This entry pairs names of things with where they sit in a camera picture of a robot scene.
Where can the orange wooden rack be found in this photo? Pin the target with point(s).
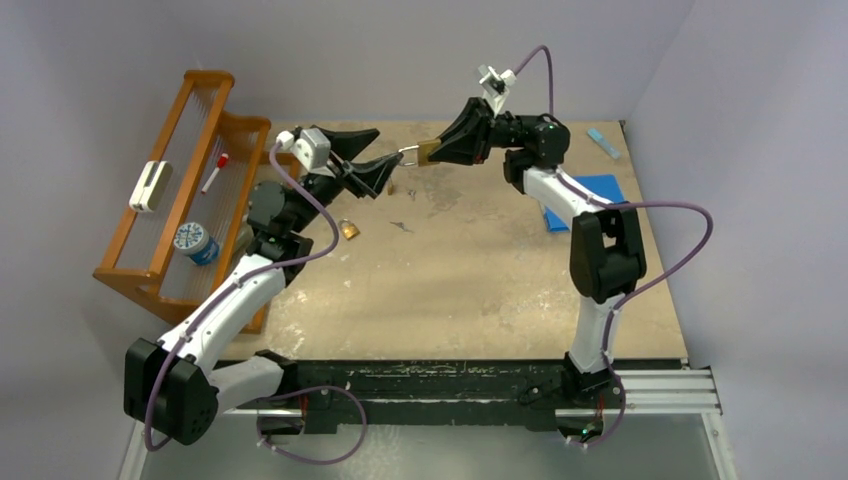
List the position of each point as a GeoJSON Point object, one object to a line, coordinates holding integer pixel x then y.
{"type": "Point", "coordinates": [140, 262]}

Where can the light blue marker pen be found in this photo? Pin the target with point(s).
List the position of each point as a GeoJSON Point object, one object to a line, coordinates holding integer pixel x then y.
{"type": "Point", "coordinates": [602, 142]}

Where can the blue white tape roll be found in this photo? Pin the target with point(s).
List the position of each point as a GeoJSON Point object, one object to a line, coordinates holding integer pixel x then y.
{"type": "Point", "coordinates": [195, 242]}

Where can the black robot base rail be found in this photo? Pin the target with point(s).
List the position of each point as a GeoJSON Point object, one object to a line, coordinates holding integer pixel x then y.
{"type": "Point", "coordinates": [323, 395]}

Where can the white stapler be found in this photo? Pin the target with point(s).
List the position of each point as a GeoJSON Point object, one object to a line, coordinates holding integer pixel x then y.
{"type": "Point", "coordinates": [150, 186]}

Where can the brass padlock with key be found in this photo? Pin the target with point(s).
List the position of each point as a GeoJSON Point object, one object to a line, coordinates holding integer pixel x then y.
{"type": "Point", "coordinates": [348, 229]}
{"type": "Point", "coordinates": [419, 154]}

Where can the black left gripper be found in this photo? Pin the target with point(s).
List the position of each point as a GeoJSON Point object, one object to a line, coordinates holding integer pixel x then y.
{"type": "Point", "coordinates": [368, 177]}

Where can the red capped marker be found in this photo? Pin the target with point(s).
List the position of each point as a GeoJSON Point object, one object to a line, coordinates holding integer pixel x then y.
{"type": "Point", "coordinates": [220, 164]}

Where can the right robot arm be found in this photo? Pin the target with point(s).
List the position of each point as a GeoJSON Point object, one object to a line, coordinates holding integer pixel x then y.
{"type": "Point", "coordinates": [606, 259]}

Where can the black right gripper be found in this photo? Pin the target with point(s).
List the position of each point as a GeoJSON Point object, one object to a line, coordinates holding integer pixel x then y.
{"type": "Point", "coordinates": [466, 144]}

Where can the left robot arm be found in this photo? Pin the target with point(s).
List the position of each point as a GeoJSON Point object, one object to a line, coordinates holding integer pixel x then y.
{"type": "Point", "coordinates": [218, 311]}

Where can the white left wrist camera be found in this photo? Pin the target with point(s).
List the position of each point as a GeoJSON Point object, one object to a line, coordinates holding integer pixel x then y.
{"type": "Point", "coordinates": [310, 147]}

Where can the small silver key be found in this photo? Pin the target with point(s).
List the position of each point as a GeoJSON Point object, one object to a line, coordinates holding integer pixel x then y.
{"type": "Point", "coordinates": [401, 226]}

